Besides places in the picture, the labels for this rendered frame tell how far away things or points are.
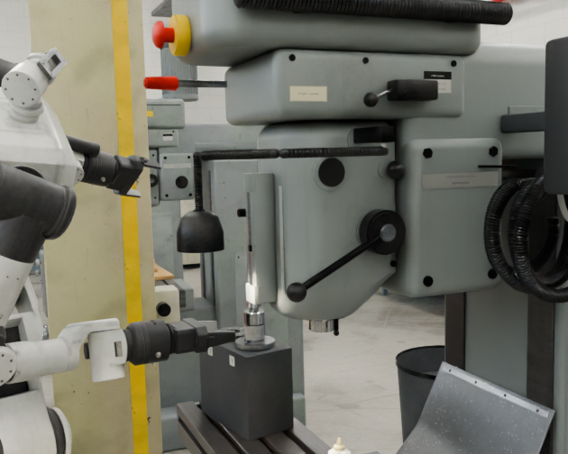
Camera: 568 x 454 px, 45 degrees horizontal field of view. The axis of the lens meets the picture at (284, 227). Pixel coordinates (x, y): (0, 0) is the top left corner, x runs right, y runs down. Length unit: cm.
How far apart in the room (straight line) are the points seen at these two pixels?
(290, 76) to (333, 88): 7
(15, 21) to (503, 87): 929
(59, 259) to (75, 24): 90
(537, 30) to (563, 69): 591
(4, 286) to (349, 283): 56
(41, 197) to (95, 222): 161
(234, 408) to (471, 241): 68
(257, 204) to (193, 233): 12
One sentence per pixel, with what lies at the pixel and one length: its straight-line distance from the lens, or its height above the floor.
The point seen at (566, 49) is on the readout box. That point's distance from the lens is 99.
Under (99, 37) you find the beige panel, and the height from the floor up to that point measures 204.
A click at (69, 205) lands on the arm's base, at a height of 150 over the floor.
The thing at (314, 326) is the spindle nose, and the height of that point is 129.
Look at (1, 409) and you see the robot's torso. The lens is 150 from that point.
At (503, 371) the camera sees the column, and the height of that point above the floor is 116.
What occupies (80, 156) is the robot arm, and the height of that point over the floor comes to 159.
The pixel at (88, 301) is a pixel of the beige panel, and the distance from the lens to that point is 281.
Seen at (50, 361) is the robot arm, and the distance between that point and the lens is 134.
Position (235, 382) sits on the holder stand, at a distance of 153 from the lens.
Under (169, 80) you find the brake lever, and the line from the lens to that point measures 115.
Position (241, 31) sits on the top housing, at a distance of 97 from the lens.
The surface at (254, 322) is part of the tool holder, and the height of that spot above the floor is 121.
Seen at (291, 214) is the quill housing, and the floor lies 149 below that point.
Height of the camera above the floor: 158
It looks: 6 degrees down
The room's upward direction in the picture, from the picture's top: 1 degrees counter-clockwise
